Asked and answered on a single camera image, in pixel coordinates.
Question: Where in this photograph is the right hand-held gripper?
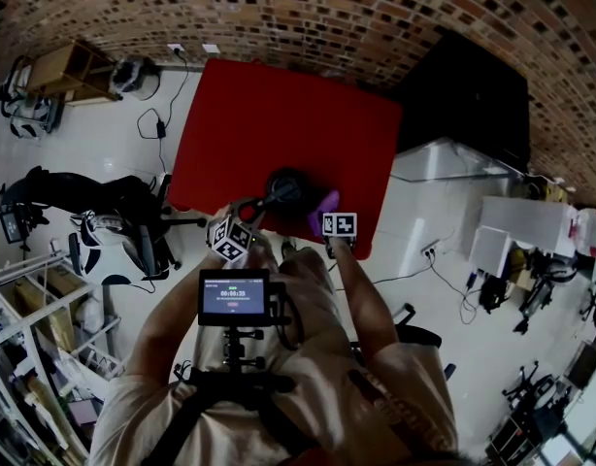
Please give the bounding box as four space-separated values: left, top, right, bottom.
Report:
321 211 358 259

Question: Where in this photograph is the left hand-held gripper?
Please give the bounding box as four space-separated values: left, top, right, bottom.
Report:
206 184 292 264

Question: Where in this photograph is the purple cloth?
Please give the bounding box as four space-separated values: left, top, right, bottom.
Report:
307 189 342 237

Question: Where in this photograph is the black pot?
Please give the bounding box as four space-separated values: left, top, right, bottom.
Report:
264 166 323 213

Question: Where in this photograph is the person's right forearm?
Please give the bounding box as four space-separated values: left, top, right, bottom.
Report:
334 243 401 358

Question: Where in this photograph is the person's left forearm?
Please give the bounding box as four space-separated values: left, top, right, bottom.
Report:
125 254 260 383

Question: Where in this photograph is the black chest monitor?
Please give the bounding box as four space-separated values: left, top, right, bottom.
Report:
198 268 273 328

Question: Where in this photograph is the table with red tablecloth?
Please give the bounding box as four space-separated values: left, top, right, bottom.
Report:
166 57 404 260

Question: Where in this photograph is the black office chair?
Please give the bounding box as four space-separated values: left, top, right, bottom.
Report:
67 172 207 281
350 303 457 383

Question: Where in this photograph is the white and black backpack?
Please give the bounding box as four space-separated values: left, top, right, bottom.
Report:
68 209 151 285

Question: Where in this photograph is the black bag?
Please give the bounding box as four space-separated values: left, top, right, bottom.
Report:
478 274 511 315

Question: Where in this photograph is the black chest harness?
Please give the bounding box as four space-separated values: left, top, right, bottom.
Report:
151 366 318 466

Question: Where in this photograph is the black table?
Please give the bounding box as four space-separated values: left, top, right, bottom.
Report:
0 165 158 222

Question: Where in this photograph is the white trash bin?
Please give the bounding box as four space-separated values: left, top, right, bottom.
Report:
111 56 161 101

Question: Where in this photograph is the black cabinet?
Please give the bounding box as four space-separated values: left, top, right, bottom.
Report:
394 30 531 174

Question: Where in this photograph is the white desk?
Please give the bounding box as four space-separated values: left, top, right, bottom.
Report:
467 195 579 279

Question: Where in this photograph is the black stand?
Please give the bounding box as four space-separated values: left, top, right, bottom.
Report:
513 252 579 334

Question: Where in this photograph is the person's beige shirt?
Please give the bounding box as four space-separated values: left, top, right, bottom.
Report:
88 248 459 466

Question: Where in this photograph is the wooden shelf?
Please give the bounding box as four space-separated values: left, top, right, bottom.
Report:
28 40 122 106

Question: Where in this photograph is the metal cart with white gear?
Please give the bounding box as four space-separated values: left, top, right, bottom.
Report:
0 55 66 140

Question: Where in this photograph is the small lit monitor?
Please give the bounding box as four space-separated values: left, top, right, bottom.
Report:
0 209 22 245

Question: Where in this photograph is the clear plastic container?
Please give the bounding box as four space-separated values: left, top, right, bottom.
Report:
569 206 596 271

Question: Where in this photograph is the white metal rack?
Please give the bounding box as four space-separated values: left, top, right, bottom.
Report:
0 252 129 466

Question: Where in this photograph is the black equipment cart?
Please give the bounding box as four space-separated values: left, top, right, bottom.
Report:
486 342 596 466

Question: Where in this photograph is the black floor cable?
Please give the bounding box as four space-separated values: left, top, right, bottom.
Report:
370 254 483 324

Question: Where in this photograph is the black power adapter cable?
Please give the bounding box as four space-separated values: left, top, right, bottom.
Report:
136 50 190 174

